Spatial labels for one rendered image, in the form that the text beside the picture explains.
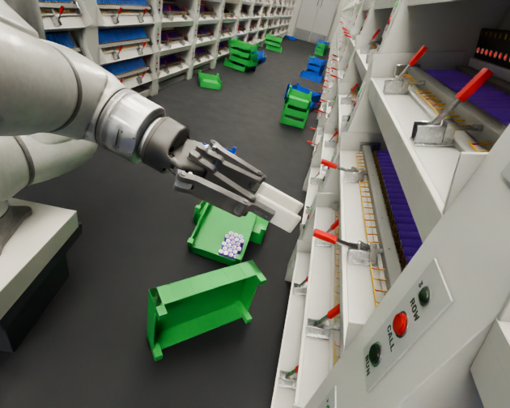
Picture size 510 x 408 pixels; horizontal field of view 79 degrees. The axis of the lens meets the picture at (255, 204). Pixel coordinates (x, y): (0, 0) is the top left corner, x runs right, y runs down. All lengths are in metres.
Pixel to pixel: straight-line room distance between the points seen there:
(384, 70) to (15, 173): 0.85
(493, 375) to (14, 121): 0.40
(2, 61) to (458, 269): 0.37
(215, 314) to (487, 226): 0.88
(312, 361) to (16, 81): 0.55
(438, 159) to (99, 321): 0.90
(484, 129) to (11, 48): 0.46
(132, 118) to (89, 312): 0.71
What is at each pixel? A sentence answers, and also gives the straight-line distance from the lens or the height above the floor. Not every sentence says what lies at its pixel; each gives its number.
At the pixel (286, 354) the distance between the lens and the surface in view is 0.82.
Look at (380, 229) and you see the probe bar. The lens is 0.53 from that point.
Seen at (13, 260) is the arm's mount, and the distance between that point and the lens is 0.84.
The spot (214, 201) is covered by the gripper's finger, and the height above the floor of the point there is 0.60.
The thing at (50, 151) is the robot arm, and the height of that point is 0.43.
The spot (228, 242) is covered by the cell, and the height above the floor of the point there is 0.08.
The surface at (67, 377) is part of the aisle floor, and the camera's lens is 0.95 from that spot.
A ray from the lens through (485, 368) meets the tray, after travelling 0.22.
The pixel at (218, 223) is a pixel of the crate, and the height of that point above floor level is 0.06.
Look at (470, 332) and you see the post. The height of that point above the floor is 0.71.
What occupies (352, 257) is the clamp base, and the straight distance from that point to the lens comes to 0.48.
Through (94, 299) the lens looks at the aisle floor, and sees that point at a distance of 1.06.
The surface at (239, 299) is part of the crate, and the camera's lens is 1.05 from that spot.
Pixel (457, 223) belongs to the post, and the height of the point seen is 0.74.
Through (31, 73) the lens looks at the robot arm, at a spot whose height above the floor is 0.73.
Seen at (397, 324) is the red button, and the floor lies 0.66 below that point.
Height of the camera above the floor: 0.84
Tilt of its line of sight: 34 degrees down
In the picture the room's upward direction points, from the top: 16 degrees clockwise
